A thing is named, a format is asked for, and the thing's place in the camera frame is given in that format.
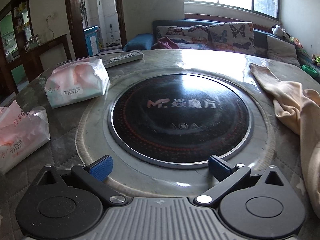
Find cream beige garment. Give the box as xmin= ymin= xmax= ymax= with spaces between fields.
xmin=250 ymin=64 xmax=319 ymax=216

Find dark wooden shelf cabinet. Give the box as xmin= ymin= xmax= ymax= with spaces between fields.
xmin=1 ymin=0 xmax=34 ymax=99

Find black round induction cooktop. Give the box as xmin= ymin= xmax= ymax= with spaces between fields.
xmin=108 ymin=74 xmax=254 ymax=169

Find square butterfly cushion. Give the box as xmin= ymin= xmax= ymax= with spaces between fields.
xmin=208 ymin=22 xmax=256 ymax=56

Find grey remote control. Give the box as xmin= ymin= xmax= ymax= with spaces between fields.
xmin=102 ymin=51 xmax=144 ymax=68

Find panda plush toy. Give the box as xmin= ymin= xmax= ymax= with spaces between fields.
xmin=271 ymin=24 xmax=291 ymax=40

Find opened pink tissue pack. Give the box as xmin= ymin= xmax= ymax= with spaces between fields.
xmin=1 ymin=101 xmax=50 ymax=174

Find blue corner sofa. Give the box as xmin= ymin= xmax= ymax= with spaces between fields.
xmin=122 ymin=18 xmax=320 ymax=78

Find dark wooden counter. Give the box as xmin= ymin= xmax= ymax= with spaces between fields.
xmin=21 ymin=34 xmax=72 ymax=82

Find blue white small cabinet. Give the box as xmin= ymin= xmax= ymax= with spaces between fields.
xmin=84 ymin=25 xmax=99 ymax=56

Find green plastic bowl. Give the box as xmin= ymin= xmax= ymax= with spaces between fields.
xmin=302 ymin=64 xmax=319 ymax=79

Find sealed tissue pack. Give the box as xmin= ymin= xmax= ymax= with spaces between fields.
xmin=44 ymin=57 xmax=109 ymax=108

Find long butterfly cushion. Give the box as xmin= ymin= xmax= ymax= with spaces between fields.
xmin=156 ymin=25 xmax=210 ymax=50

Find grey plain cushion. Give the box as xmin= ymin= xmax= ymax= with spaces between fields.
xmin=267 ymin=35 xmax=301 ymax=68

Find magenta cloth on sofa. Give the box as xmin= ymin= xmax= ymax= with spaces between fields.
xmin=151 ymin=37 xmax=179 ymax=49

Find small plush toys pile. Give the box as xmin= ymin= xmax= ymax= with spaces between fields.
xmin=311 ymin=54 xmax=320 ymax=67

